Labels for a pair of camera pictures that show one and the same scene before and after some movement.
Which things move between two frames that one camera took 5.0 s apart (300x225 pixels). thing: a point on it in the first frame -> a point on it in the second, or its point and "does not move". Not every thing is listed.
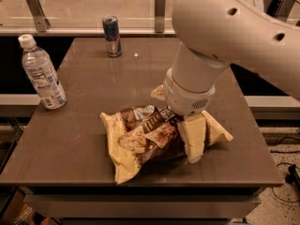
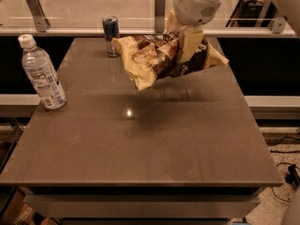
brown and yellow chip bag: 142,136 -> 151,57
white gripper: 185,98 -> 194,10
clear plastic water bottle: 40,68 does not move
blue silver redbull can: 112,37 does not move
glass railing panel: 83,7 does not move
